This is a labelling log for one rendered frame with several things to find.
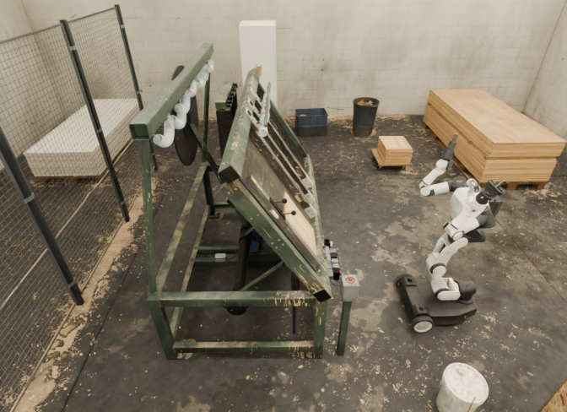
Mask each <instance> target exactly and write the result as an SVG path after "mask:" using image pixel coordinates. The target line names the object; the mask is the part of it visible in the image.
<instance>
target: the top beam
mask: <svg viewBox="0 0 567 412"><path fill-rule="evenodd" d="M259 78H260V74H259V72H258V71H257V69H256V68H253V69H252V70H251V71H249V72H248V74H247V76H246V81H245V84H244V87H243V90H242V93H241V96H240V101H239V104H238V107H237V110H236V113H235V118H234V121H233V124H232V127H231V129H230V133H229V137H228V141H227V144H226V146H225V150H224V154H223V158H222V160H221V163H220V167H219V171H218V173H219V174H220V175H221V177H222V178H223V179H224V180H225V181H226V183H227V184H230V183H231V182H233V181H235V180H236V179H238V178H240V177H241V172H242V168H243V164H244V158H245V154H246V146H247V141H248V137H249V132H250V127H251V119H250V118H249V117H248V116H247V114H246V108H248V109H249V111H250V112H251V114H253V110H252V108H251V106H250V105H249V104H248V102H247V101H248V98H250V100H251V101H252V103H253V104H254V105H255V100H256V98H255V97H254V95H253V94H252V92H251V88H253V89H254V91H255V92H256V93H257V87H258V83H259Z"/></svg>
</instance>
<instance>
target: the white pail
mask: <svg viewBox="0 0 567 412"><path fill-rule="evenodd" d="M440 385H441V387H440V391H439V393H438V395H437V398H436V406H437V409H438V410H439V411H440V412H474V410H475V409H476V408H477V407H478V406H479V405H481V404H482V403H483V402H484V401H485V400H486V398H487V396H488V394H489V388H488V384H487V383H486V381H485V379H484V378H483V376H482V375H481V374H480V373H479V372H478V371H477V370H476V369H474V368H472V367H471V366H469V365H466V364H462V363H453V364H450V365H449V366H447V367H446V369H445V370H444V373H443V377H442V384H441V383H440Z"/></svg>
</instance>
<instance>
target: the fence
mask: <svg viewBox="0 0 567 412"><path fill-rule="evenodd" d="M252 177H253V176H252V175H250V176H248V177H247V178H246V181H247V183H248V184H249V185H250V186H251V188H252V189H253V190H254V191H255V193H256V194H257V195H258V197H259V198H260V199H261V200H262V201H263V202H264V203H265V204H266V206H267V207H268V208H269V209H270V210H271V209H273V210H274V211H275V213H276V214H277V215H278V221H279V222H280V223H281V225H282V226H283V227H284V228H286V227H289V228H290V229H291V231H292V232H293V236H292V238H293V239H294V240H295V241H296V243H297V244H298V245H299V246H300V248H301V249H302V250H303V251H304V253H305V254H306V255H307V257H308V258H309V259H310V260H311V261H312V262H313V263H314V264H315V266H319V265H320V260H319V259H318V257H317V256H316V255H315V253H314V252H313V251H312V250H311V249H310V248H309V247H308V245H307V244H306V243H305V241H304V240H303V239H302V238H301V236H300V235H299V234H298V232H297V231H296V230H295V228H294V227H293V226H292V225H291V224H290V223H289V221H288V220H287V219H286V220H284V218H283V217H282V216H281V215H280V213H279V212H278V211H277V210H276V209H275V208H274V207H273V205H272V204H271V203H270V201H269V199H270V197H269V196H268V195H267V194H266V193H265V191H264V190H263V189H262V190H261V189H260V188H259V187H258V185H259V184H258V182H257V181H256V180H255V181H256V183H255V182H254V181H253V180H252ZM253 178H254V177H253ZM254 179H255V178H254ZM259 186H260V185H259ZM260 187H261V186H260Z"/></svg>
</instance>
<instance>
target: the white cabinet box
mask: <svg viewBox="0 0 567 412"><path fill-rule="evenodd" d="M239 32H240V55H241V67H242V79H243V87H244V84H245V81H246V76H247V74H248V72H249V71H251V70H252V69H253V68H256V70H257V71H258V72H259V74H260V78H259V82H260V84H261V85H262V87H263V88H264V89H265V91H266V92H267V86H268V82H269V81H270V82H271V89H270V91H271V97H270V99H271V100H272V102H273V104H274V105H275V106H276V107H277V65H276V20H242V21H241V22H240V25H239Z"/></svg>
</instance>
